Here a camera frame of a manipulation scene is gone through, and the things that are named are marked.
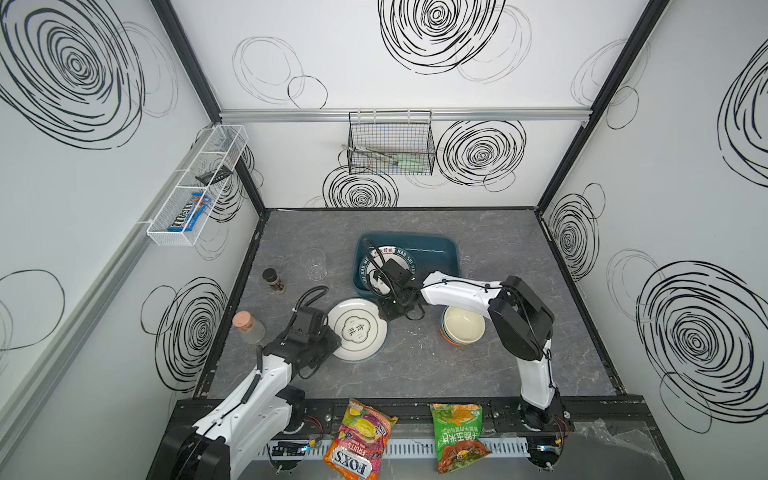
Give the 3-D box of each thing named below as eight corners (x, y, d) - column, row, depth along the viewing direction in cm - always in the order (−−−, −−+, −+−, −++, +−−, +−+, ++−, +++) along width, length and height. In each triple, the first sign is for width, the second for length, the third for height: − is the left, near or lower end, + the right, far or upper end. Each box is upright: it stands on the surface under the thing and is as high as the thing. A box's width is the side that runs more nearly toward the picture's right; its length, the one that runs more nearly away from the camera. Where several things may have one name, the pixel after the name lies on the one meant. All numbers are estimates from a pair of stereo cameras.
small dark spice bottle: (272, 294, 98) (261, 276, 90) (274, 286, 100) (264, 268, 92) (283, 294, 98) (273, 276, 90) (285, 286, 100) (275, 268, 92)
